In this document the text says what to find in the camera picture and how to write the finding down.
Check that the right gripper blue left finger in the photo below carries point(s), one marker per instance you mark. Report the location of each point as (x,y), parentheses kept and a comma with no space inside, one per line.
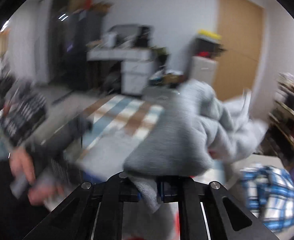
(134,195)

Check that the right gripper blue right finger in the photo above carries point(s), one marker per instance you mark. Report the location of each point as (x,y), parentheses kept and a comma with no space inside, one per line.
(164,191)

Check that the grey hoodie with red print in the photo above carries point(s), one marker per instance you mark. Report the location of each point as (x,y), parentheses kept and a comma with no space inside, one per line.
(195,130)

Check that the wooden shelf rack with clothes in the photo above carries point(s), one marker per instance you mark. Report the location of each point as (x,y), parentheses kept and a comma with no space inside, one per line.
(279,138)

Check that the person's left hand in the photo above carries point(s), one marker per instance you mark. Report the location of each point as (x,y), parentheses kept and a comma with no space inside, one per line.
(21,163)

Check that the checkered brown blue bedspread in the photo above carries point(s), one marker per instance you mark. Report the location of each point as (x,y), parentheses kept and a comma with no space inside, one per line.
(120,124)

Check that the blue plaid shirt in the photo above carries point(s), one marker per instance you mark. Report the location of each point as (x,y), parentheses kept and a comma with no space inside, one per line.
(269,195)

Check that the white drawer desk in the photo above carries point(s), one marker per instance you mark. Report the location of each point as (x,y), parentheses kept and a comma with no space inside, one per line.
(137,66)

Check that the grey cabinet with yellow top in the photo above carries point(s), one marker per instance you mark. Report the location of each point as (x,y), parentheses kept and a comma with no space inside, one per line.
(205,51)

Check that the dark tall cabinet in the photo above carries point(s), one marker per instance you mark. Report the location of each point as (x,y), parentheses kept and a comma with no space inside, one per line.
(69,36)

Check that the light wooden door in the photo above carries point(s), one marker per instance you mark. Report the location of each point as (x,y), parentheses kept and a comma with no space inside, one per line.
(241,26)

